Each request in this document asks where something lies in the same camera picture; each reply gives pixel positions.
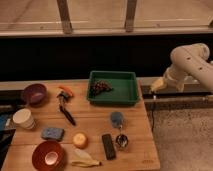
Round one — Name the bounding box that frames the black dish brush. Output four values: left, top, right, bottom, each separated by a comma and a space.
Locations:
57, 91, 76, 126

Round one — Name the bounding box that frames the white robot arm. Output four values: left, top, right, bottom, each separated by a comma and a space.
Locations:
150, 43, 213, 93

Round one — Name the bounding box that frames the small metal cup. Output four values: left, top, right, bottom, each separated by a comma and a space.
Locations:
115, 134, 129, 149

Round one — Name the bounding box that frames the white paper cup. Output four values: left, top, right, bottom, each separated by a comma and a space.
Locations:
13, 108, 35, 130

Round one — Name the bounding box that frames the green plastic tray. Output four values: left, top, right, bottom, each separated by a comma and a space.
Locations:
87, 71, 139, 106

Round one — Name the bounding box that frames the blue grey mug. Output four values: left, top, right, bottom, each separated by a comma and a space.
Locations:
110, 111, 124, 129

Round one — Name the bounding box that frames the dark grape bunch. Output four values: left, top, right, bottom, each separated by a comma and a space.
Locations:
90, 81, 113, 96

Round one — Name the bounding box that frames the black remote control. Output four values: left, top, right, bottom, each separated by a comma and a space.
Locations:
102, 134, 116, 160

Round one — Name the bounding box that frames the orange carrot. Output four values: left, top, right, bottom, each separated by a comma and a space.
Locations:
59, 86, 74, 97

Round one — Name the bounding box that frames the yellow round fruit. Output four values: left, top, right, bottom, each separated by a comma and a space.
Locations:
73, 133, 88, 149

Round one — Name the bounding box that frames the yellow banana peel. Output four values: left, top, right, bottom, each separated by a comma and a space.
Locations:
70, 148, 101, 167

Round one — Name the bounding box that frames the blue sponge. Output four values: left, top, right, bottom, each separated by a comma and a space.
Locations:
41, 127, 64, 141

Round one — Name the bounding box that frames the purple bowl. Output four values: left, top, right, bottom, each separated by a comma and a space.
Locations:
21, 83, 47, 105

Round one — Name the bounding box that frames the red bowl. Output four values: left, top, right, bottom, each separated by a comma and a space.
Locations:
32, 140, 64, 171

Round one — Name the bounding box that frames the wooden window post right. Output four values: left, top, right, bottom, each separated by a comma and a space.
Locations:
124, 0, 137, 32

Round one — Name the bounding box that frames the wooden window post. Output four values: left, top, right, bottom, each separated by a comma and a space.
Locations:
124, 0, 137, 32
57, 0, 72, 34

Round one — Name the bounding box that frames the wooden window post left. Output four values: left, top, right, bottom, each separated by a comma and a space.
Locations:
57, 0, 72, 34

